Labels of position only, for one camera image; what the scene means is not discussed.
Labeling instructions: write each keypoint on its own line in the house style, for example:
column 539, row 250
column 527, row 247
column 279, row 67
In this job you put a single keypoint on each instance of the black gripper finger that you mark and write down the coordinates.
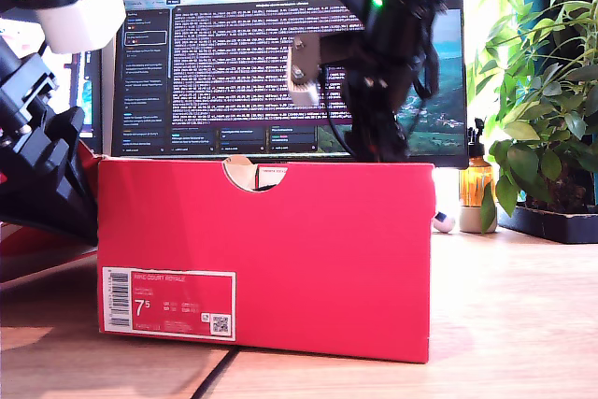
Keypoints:
column 51, row 198

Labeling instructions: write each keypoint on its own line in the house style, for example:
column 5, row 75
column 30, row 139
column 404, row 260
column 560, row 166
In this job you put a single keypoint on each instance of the red Nike shoebox lid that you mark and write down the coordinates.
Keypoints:
column 28, row 245

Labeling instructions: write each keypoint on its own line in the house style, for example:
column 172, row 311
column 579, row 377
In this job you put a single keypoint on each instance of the red Nike shoebox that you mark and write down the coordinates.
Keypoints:
column 303, row 254

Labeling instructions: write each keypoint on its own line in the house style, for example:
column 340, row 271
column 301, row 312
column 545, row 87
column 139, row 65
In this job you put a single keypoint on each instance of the small black computer monitor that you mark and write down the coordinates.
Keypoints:
column 89, row 90

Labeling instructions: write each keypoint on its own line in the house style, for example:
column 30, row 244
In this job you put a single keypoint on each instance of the beige packing paper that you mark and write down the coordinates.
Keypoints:
column 238, row 172

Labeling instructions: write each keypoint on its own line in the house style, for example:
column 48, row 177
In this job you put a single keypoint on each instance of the large black computer monitor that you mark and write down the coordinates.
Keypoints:
column 233, row 67

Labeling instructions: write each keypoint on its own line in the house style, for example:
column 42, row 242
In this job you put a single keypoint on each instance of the white handheld controller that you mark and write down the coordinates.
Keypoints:
column 445, row 223

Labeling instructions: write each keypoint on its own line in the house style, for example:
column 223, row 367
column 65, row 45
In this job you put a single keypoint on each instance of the small white pot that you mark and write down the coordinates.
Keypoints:
column 469, row 221

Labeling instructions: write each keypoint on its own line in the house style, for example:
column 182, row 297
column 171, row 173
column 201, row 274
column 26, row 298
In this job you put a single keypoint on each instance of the amber pump bottle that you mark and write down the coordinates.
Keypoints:
column 475, row 184

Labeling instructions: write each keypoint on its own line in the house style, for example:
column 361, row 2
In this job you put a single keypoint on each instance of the green leafy houseplant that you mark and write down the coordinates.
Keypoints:
column 546, row 114

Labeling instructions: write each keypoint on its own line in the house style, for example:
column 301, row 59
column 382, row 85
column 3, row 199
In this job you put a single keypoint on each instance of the dark planter tray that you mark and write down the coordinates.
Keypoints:
column 556, row 228

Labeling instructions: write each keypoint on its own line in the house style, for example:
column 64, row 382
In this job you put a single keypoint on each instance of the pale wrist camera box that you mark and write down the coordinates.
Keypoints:
column 303, row 90

